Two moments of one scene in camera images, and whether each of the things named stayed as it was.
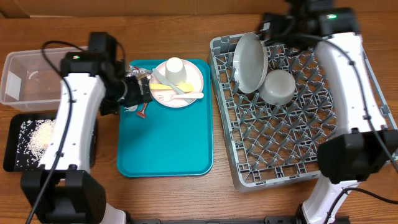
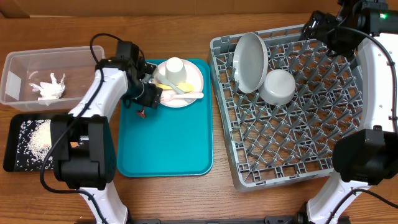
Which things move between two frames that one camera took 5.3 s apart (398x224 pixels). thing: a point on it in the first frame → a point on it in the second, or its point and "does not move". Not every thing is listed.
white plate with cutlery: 176,83 does not move
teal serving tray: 168,141 does not move
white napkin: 132,108 → 50,91
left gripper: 137,96 → 151,98
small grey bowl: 278,87 does not move
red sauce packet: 142,112 does not move
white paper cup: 175,71 does not move
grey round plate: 250,63 does not move
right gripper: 283,36 → 329,20
